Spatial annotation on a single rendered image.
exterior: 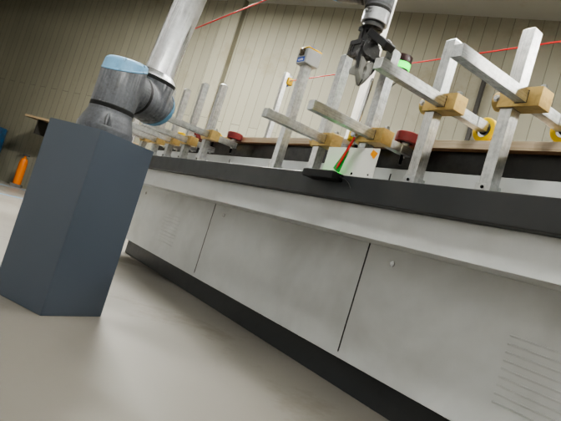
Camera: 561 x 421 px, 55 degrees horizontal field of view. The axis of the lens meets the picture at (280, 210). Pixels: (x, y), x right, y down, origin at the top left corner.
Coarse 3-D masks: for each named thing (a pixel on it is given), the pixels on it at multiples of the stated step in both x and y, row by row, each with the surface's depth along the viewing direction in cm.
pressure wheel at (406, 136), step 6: (402, 132) 177; (408, 132) 177; (396, 138) 179; (402, 138) 177; (408, 138) 176; (414, 138) 177; (402, 144) 180; (408, 144) 179; (414, 144) 178; (402, 156) 180
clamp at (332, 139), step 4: (328, 136) 190; (332, 136) 189; (336, 136) 190; (340, 136) 190; (312, 140) 198; (328, 140) 190; (332, 140) 189; (336, 140) 190; (340, 140) 191; (312, 144) 197; (316, 144) 195; (320, 144) 193; (324, 144) 191; (328, 144) 189; (332, 144) 189; (336, 144) 190; (340, 144) 191; (324, 148) 196; (328, 148) 193
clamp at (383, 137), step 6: (378, 132) 169; (384, 132) 168; (390, 132) 169; (360, 138) 176; (378, 138) 168; (384, 138) 168; (390, 138) 170; (372, 144) 173; (378, 144) 170; (384, 144) 169; (390, 144) 170
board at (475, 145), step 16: (256, 144) 277; (272, 144) 262; (288, 144) 249; (304, 144) 237; (352, 144) 210; (448, 144) 170; (464, 144) 165; (480, 144) 161; (512, 144) 152; (528, 144) 148; (544, 144) 144; (560, 144) 140
